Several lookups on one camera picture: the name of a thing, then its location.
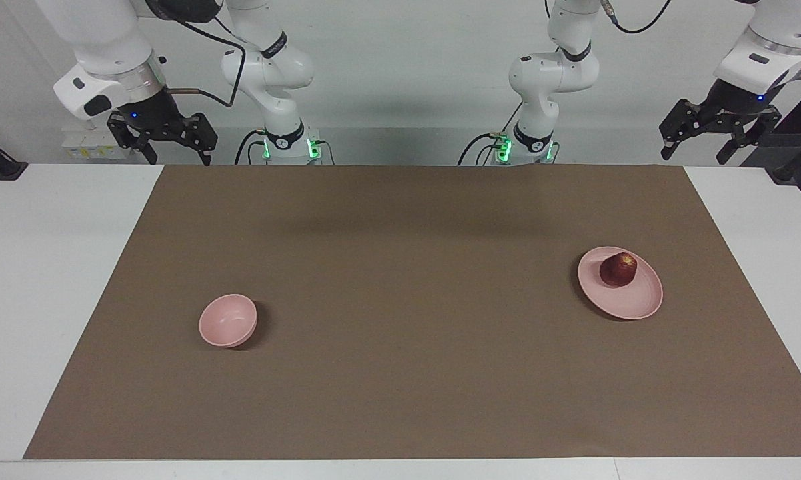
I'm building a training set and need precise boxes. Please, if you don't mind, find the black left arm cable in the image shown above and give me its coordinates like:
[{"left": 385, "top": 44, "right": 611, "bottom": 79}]
[{"left": 600, "top": 0, "right": 673, "bottom": 34}]

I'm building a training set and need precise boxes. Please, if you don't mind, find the black base cable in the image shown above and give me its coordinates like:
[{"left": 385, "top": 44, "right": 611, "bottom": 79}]
[
  {"left": 234, "top": 129, "right": 269, "bottom": 165},
  {"left": 457, "top": 132, "right": 508, "bottom": 166}
]

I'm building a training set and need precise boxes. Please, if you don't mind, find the black left base cable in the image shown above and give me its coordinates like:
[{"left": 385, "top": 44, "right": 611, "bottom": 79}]
[{"left": 457, "top": 132, "right": 508, "bottom": 166}]

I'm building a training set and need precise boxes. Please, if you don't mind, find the white wall socket box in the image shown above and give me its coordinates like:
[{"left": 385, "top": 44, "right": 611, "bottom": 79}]
[{"left": 63, "top": 129, "right": 135, "bottom": 161}]

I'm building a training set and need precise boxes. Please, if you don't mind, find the pink plate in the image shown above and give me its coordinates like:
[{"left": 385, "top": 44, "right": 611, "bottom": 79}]
[{"left": 577, "top": 246, "right": 664, "bottom": 321}]

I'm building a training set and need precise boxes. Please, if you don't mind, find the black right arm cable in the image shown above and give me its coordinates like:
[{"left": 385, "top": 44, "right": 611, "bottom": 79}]
[{"left": 147, "top": 0, "right": 248, "bottom": 109}]

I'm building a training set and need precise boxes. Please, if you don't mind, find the dark red apple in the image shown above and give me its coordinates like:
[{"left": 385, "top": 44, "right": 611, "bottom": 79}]
[{"left": 599, "top": 252, "right": 638, "bottom": 288}]

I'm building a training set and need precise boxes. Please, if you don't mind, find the pink bowl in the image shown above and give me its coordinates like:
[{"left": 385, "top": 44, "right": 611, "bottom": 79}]
[{"left": 198, "top": 293, "right": 258, "bottom": 349}]

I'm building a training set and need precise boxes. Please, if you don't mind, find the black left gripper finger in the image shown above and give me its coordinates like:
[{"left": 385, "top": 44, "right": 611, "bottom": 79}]
[
  {"left": 716, "top": 110, "right": 782, "bottom": 165},
  {"left": 659, "top": 99, "right": 708, "bottom": 161}
]

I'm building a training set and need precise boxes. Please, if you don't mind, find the black right base cable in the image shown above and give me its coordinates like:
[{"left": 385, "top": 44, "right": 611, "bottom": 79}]
[{"left": 234, "top": 129, "right": 269, "bottom": 165}]

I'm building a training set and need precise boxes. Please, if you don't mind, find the black table clamp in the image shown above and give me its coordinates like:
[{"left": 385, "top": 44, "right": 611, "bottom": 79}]
[
  {"left": 767, "top": 133, "right": 801, "bottom": 184},
  {"left": 0, "top": 127, "right": 28, "bottom": 181}
]

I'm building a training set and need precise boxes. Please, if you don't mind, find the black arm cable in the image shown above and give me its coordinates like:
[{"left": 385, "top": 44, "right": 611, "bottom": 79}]
[
  {"left": 147, "top": 0, "right": 248, "bottom": 109},
  {"left": 600, "top": 0, "right": 673, "bottom": 34}
]

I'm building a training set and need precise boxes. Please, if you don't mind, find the brown table mat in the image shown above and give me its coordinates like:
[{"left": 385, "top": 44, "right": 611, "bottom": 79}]
[{"left": 24, "top": 163, "right": 801, "bottom": 461}]

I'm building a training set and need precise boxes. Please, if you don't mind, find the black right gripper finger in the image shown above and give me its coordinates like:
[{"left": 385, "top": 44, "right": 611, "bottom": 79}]
[
  {"left": 167, "top": 113, "right": 218, "bottom": 166},
  {"left": 107, "top": 112, "right": 159, "bottom": 165}
]

